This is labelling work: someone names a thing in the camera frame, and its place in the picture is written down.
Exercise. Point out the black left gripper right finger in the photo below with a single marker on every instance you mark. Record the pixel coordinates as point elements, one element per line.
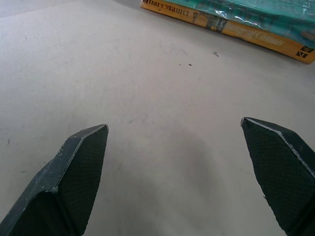
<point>283,172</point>

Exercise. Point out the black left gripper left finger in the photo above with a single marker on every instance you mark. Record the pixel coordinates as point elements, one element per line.
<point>61,186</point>

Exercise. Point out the yellow paperback book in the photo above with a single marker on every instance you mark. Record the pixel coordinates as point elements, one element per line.
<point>258,37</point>

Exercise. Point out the teal plastic-wrapped packet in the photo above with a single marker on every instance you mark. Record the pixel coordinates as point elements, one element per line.
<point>265,14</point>

